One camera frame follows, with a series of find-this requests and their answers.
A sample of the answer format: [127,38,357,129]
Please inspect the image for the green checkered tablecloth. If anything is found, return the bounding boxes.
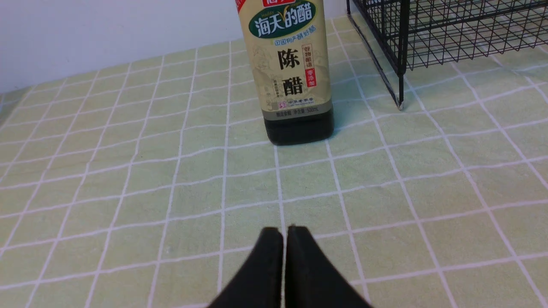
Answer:
[0,16,548,308]

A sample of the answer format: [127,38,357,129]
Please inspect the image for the black wire mesh shelf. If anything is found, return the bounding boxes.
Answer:
[346,0,548,110]

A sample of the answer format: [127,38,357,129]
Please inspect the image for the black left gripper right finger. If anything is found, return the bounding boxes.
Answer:
[285,225,371,308]

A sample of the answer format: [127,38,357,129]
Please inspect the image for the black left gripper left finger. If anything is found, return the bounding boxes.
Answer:
[209,227,284,308]

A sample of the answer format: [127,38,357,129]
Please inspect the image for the dark vinegar bottle beige label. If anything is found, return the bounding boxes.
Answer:
[235,0,334,146]

